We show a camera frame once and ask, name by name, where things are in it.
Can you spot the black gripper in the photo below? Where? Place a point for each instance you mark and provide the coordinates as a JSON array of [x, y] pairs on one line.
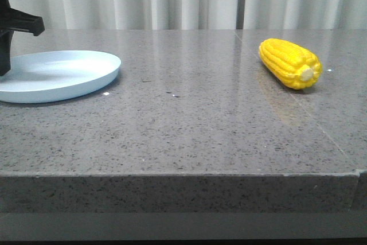
[[15, 20]]

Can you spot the light blue round plate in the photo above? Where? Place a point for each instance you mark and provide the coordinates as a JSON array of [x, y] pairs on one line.
[[58, 75]]

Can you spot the yellow corn cob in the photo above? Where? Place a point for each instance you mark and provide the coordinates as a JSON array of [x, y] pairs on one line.
[[293, 65]]

